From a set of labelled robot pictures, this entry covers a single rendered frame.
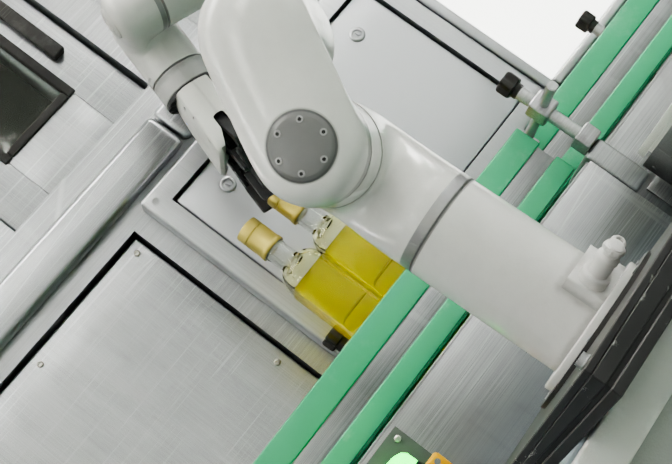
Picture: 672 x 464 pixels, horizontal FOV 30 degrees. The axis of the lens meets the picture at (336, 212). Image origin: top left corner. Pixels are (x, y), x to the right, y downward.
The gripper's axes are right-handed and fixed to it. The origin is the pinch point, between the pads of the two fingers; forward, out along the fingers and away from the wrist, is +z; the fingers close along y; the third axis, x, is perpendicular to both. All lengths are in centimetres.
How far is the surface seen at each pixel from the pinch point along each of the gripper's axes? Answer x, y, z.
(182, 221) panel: -9.2, -12.2, -5.7
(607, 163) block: 29.1, 16.3, 23.9
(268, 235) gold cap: -3.5, 1.8, 5.4
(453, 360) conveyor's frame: 1.6, 17.1, 30.9
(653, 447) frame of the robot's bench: 1, 54, 46
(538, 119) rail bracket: 26.7, 15.1, 15.2
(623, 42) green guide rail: 46.3, 4.0, 11.8
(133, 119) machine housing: -5.8, -16.1, -22.5
